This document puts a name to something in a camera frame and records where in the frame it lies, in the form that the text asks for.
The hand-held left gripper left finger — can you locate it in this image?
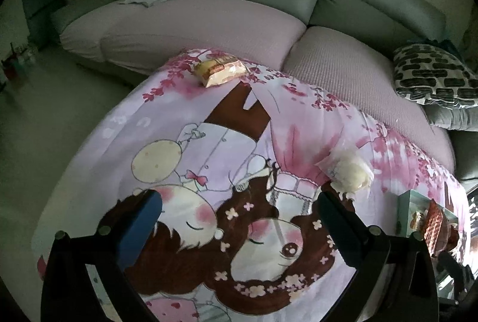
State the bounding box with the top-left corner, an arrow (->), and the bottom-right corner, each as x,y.
41,189 -> 163,322

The black white patterned pillow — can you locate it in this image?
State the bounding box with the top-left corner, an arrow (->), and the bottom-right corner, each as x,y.
393,43 -> 478,109

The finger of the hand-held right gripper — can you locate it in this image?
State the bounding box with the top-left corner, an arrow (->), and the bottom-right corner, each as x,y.
436,250 -> 473,308

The white bun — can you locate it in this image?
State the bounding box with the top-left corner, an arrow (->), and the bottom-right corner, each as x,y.
315,148 -> 375,201

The green cardboard tray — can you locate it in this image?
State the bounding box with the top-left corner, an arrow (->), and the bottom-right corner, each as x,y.
396,189 -> 469,263

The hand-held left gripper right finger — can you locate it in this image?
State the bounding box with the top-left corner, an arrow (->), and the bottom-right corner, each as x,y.
317,190 -> 439,322

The printed pink blanket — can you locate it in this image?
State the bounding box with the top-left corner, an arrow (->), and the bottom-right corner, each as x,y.
35,47 -> 473,322

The small yellow snack packet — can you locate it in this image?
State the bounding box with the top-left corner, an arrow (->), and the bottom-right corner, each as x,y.
191,54 -> 250,88

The striped pink sofa cover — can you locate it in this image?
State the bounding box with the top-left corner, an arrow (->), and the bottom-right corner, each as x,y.
60,0 -> 454,173

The red foil packet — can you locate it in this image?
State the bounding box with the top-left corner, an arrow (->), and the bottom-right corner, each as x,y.
425,199 -> 451,257

